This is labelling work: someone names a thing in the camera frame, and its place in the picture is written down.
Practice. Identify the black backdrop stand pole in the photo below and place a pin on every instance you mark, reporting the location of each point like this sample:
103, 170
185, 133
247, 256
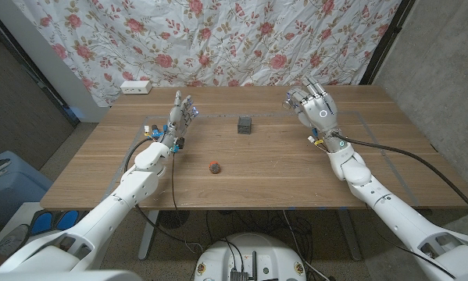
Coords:
386, 41

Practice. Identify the round black fan base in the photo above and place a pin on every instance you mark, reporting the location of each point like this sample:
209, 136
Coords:
173, 218

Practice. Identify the small orange grey ball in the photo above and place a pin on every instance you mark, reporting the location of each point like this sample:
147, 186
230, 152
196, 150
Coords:
215, 168

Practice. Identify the dark grey block cube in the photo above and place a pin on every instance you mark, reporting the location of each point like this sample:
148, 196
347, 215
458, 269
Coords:
244, 125

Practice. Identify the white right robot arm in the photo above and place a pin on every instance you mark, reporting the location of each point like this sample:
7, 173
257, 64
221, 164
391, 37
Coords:
394, 210

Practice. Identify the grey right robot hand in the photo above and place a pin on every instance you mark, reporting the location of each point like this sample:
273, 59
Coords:
319, 115

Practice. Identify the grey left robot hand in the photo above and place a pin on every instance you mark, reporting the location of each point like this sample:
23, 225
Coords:
177, 121

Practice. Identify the grey table leg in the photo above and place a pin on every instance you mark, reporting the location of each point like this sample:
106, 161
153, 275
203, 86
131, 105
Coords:
350, 238

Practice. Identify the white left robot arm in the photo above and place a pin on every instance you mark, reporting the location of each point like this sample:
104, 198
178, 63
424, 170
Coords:
101, 222

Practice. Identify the blue black shoes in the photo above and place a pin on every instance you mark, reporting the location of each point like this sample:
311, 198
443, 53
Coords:
56, 220

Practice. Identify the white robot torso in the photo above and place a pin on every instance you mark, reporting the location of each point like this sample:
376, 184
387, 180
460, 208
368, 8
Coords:
253, 250

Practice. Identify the white table leg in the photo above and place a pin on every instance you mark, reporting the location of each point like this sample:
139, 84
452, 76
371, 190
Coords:
147, 234

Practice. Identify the clear glass salt shaker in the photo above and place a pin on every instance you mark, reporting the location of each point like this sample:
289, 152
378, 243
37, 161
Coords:
286, 104

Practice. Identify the blue plastic bin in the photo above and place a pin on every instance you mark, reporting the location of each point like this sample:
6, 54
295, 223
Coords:
15, 191

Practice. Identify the floral backdrop cloth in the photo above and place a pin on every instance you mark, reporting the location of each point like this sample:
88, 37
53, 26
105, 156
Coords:
218, 43

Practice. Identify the white power strip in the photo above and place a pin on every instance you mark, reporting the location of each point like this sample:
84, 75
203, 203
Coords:
135, 87

